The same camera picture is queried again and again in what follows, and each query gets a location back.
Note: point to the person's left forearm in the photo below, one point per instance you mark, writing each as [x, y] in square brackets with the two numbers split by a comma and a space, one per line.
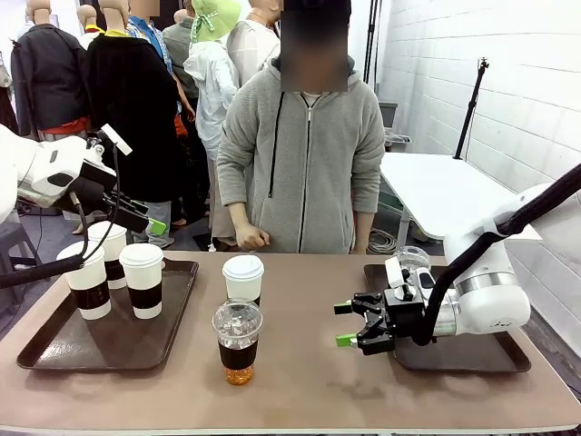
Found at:
[363, 229]

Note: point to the black light stand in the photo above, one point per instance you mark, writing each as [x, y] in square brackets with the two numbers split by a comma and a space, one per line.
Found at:
[370, 45]

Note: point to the person's right forearm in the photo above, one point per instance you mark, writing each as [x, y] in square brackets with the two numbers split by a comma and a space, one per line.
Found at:
[238, 215]

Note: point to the green bucket hat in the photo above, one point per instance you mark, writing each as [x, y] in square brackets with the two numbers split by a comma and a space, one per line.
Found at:
[213, 18]

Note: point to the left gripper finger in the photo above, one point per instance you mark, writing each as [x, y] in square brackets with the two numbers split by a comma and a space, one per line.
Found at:
[136, 206]
[152, 224]

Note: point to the person in grey fleece hoodie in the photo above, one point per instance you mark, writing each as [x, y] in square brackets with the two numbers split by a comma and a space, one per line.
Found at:
[304, 159]

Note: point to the person's right hand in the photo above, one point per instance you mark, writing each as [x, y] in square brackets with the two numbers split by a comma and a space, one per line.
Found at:
[252, 237]

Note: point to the large white table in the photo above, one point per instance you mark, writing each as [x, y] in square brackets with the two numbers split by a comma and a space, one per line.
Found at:
[445, 191]

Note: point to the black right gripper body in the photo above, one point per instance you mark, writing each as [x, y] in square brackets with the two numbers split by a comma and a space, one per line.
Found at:
[392, 318]

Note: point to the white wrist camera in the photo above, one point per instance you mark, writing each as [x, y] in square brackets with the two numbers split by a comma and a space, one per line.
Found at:
[396, 272]
[116, 139]

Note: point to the black tripod pole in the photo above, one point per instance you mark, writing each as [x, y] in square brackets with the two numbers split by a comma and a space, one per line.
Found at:
[469, 109]

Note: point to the brown plastic tray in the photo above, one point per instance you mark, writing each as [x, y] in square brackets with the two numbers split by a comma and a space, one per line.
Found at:
[454, 354]
[113, 340]

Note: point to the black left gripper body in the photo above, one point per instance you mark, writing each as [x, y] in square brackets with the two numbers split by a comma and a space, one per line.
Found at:
[100, 186]

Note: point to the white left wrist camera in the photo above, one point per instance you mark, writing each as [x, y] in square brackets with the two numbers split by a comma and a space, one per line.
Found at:
[116, 139]

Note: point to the grey plastic bin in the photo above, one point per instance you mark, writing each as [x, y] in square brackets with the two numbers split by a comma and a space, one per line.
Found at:
[389, 113]

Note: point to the mannequin in white coat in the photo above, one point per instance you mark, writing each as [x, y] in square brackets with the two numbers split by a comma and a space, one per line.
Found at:
[211, 91]

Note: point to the figure in blue patterned shirt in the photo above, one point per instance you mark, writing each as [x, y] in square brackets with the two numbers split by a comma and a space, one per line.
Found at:
[150, 36]

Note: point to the white lidded paper cup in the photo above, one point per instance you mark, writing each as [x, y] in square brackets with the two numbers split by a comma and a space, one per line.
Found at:
[113, 259]
[87, 286]
[143, 281]
[243, 279]

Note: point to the mannequin in dark grey jacket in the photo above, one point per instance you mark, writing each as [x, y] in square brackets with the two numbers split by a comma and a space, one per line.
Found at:
[45, 82]

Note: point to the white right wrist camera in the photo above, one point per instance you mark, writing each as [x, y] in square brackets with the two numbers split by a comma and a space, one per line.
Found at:
[396, 272]

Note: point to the grey flat tray stack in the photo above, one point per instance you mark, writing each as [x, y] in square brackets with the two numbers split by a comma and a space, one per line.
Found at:
[397, 138]

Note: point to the clear iced coffee cup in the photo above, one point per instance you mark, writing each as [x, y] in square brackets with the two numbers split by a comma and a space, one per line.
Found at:
[415, 257]
[237, 345]

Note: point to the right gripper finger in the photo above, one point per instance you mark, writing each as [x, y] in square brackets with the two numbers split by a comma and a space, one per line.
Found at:
[347, 339]
[347, 309]

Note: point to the mannequin in olive jacket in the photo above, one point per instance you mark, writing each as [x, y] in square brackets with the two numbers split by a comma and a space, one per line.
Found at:
[179, 54]

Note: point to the mannequin in white shirt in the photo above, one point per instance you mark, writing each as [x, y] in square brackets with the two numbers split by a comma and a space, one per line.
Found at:
[254, 50]

